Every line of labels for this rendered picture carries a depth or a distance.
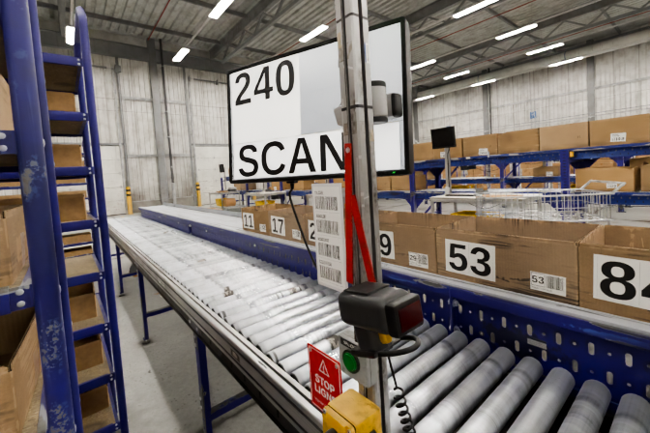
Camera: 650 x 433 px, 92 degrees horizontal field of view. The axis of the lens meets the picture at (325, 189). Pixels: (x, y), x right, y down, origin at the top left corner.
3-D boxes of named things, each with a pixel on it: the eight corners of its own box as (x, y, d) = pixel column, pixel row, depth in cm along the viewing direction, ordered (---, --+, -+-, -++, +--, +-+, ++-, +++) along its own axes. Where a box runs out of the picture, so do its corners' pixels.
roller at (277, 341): (258, 365, 94) (251, 360, 98) (375, 309, 127) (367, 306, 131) (256, 349, 94) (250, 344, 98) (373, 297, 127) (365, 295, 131)
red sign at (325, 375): (310, 402, 66) (307, 343, 65) (313, 400, 66) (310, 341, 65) (368, 452, 53) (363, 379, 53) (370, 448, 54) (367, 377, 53)
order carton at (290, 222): (269, 237, 200) (267, 210, 199) (306, 229, 219) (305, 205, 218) (305, 245, 170) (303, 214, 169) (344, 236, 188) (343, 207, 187)
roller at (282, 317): (236, 330, 105) (241, 345, 103) (349, 286, 138) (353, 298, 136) (232, 332, 109) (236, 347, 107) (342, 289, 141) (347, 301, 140)
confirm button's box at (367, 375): (338, 372, 55) (335, 333, 54) (350, 364, 57) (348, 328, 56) (366, 391, 50) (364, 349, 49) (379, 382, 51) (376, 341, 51)
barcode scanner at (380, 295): (405, 384, 39) (392, 300, 40) (342, 358, 48) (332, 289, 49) (434, 361, 43) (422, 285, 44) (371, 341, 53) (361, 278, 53)
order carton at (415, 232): (356, 257, 140) (354, 219, 139) (398, 245, 158) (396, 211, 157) (436, 276, 109) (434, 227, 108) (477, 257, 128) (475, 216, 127)
